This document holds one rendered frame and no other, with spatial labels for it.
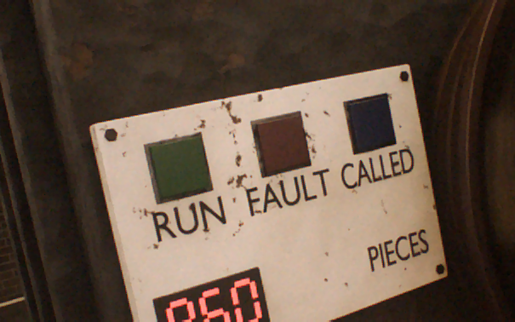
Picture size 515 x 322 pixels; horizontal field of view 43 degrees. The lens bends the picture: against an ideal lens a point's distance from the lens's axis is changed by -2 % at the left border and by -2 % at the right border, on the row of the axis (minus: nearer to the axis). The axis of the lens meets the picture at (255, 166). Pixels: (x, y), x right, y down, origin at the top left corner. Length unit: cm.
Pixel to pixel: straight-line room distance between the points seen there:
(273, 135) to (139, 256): 13
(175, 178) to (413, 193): 20
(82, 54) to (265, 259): 19
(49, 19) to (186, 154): 13
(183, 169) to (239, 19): 13
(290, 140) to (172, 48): 11
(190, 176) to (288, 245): 9
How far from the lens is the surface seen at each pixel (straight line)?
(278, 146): 48
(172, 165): 44
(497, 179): 49
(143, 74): 47
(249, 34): 50
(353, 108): 51
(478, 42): 51
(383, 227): 53
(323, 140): 50
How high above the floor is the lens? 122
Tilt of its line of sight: 4 degrees down
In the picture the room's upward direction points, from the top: 12 degrees counter-clockwise
